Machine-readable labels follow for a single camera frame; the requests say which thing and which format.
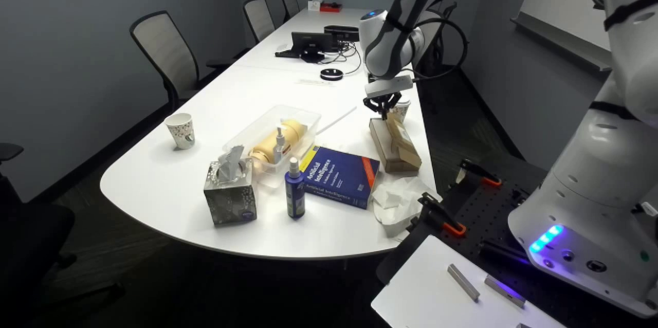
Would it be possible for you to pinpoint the black office chair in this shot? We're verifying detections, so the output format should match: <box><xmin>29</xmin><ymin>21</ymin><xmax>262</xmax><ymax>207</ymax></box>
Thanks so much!
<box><xmin>0</xmin><ymin>142</ymin><xmax>127</xmax><ymax>328</ymax></box>

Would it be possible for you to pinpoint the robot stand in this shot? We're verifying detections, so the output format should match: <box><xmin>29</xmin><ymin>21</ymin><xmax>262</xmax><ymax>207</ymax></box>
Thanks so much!
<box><xmin>375</xmin><ymin>152</ymin><xmax>658</xmax><ymax>328</ymax></box>

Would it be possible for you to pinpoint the blue book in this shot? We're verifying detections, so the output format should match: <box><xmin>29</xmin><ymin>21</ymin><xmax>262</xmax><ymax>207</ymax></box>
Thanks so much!
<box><xmin>299</xmin><ymin>145</ymin><xmax>381</xmax><ymax>210</ymax></box>

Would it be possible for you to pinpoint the whiteboard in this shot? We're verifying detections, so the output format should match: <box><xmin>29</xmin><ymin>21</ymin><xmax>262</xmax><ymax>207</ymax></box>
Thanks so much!
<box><xmin>510</xmin><ymin>0</ymin><xmax>613</xmax><ymax>73</ymax></box>

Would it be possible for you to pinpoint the black cable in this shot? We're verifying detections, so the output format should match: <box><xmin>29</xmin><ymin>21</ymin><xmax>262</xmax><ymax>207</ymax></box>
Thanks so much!
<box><xmin>327</xmin><ymin>42</ymin><xmax>363</xmax><ymax>76</ymax></box>

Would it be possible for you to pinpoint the clear plastic container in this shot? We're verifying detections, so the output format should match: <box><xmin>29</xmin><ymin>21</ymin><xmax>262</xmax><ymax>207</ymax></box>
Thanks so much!
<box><xmin>222</xmin><ymin>104</ymin><xmax>322</xmax><ymax>189</ymax></box>

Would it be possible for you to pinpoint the silver metal bar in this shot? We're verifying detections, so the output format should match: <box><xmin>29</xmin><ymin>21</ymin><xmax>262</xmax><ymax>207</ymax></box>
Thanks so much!
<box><xmin>484</xmin><ymin>274</ymin><xmax>527</xmax><ymax>309</ymax></box>
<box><xmin>447</xmin><ymin>263</ymin><xmax>481</xmax><ymax>303</ymax></box>

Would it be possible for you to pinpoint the white stick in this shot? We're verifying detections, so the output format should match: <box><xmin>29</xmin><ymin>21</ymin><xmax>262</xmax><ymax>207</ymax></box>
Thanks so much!
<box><xmin>315</xmin><ymin>106</ymin><xmax>358</xmax><ymax>137</ymax></box>

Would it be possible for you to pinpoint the small white spray bottle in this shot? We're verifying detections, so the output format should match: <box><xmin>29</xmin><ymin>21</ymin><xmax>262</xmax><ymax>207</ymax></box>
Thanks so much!
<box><xmin>272</xmin><ymin>126</ymin><xmax>287</xmax><ymax>165</ymax></box>

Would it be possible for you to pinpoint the crumpled white tissue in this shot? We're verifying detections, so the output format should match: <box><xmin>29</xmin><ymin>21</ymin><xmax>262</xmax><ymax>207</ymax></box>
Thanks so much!
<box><xmin>371</xmin><ymin>176</ymin><xmax>442</xmax><ymax>239</ymax></box>

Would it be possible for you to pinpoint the black orange clamp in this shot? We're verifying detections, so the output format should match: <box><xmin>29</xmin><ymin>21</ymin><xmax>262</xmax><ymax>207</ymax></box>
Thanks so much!
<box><xmin>407</xmin><ymin>191</ymin><xmax>468</xmax><ymax>238</ymax></box>
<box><xmin>455</xmin><ymin>158</ymin><xmax>503</xmax><ymax>188</ymax></box>

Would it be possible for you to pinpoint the white board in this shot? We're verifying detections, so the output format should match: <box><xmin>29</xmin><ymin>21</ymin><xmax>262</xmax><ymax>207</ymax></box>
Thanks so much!
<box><xmin>371</xmin><ymin>235</ymin><xmax>567</xmax><ymax>328</ymax></box>

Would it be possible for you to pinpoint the grey tissue box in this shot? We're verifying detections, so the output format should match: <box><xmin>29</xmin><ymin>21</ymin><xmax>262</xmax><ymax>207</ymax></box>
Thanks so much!
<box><xmin>203</xmin><ymin>145</ymin><xmax>258</xmax><ymax>227</ymax></box>

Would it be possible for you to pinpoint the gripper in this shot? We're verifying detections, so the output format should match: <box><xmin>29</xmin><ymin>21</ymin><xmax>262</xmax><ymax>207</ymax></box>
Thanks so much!
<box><xmin>363</xmin><ymin>93</ymin><xmax>403</xmax><ymax>120</ymax></box>

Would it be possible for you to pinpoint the patterned paper cup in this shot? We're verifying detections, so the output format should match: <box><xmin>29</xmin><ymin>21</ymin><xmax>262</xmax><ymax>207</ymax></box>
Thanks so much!
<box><xmin>164</xmin><ymin>113</ymin><xmax>196</xmax><ymax>151</ymax></box>
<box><xmin>393</xmin><ymin>98</ymin><xmax>412</xmax><ymax>124</ymax></box>

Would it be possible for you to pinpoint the small black screen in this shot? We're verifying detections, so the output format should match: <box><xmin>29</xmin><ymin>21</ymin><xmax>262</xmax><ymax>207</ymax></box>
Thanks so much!
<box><xmin>290</xmin><ymin>31</ymin><xmax>334</xmax><ymax>64</ymax></box>

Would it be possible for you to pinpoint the blue spray bottle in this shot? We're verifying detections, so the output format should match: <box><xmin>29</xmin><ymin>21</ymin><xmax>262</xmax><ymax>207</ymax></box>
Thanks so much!
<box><xmin>285</xmin><ymin>157</ymin><xmax>306</xmax><ymax>220</ymax></box>

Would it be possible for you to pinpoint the cardboard box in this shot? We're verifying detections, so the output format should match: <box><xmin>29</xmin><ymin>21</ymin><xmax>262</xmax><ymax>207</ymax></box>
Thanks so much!
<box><xmin>369</xmin><ymin>112</ymin><xmax>423</xmax><ymax>174</ymax></box>

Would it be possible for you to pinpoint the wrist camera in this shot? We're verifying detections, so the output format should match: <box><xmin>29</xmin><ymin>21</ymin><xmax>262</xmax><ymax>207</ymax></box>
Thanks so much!
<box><xmin>364</xmin><ymin>75</ymin><xmax>415</xmax><ymax>99</ymax></box>

